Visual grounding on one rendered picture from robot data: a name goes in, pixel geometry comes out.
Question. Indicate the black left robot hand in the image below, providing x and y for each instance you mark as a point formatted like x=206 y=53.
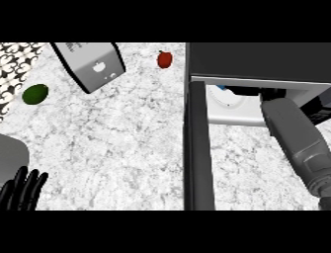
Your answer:
x=23 y=191

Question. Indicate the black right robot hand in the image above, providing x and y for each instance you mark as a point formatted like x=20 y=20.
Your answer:
x=256 y=91

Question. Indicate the blue and white milk carton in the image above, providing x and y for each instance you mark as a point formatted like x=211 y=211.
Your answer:
x=221 y=87

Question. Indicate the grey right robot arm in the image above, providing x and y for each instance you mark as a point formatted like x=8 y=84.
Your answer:
x=304 y=145

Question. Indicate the white microwave turntable plate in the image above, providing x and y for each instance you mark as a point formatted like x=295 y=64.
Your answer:
x=227 y=100

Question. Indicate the dark grey microwave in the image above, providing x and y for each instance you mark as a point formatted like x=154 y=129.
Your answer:
x=270 y=61

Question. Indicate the dark grey microwave door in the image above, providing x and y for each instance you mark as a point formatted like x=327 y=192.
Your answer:
x=199 y=148

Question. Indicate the red bell pepper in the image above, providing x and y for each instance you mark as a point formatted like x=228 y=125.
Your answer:
x=165 y=60

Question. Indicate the green avocado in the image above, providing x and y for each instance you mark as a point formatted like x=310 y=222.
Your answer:
x=35 y=94

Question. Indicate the silver toaster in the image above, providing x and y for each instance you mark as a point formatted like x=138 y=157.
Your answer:
x=92 y=66

